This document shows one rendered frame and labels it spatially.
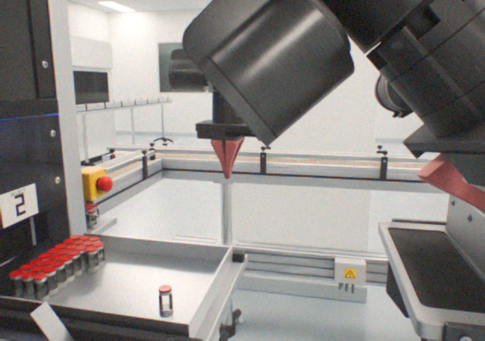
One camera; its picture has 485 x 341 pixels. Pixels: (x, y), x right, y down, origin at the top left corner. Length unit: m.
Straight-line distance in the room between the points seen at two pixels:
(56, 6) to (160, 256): 0.56
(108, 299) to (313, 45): 0.60
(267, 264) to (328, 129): 0.82
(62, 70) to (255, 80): 0.76
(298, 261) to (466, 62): 1.50
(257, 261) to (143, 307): 1.06
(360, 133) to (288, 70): 1.93
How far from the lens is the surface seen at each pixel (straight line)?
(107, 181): 0.98
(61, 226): 0.96
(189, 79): 0.64
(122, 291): 0.73
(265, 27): 0.18
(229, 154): 0.63
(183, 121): 9.24
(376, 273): 1.68
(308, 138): 2.09
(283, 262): 1.66
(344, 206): 2.17
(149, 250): 0.85
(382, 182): 1.52
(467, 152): 0.19
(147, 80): 9.56
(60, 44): 0.90
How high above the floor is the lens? 1.24
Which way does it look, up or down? 11 degrees down
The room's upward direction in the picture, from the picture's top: straight up
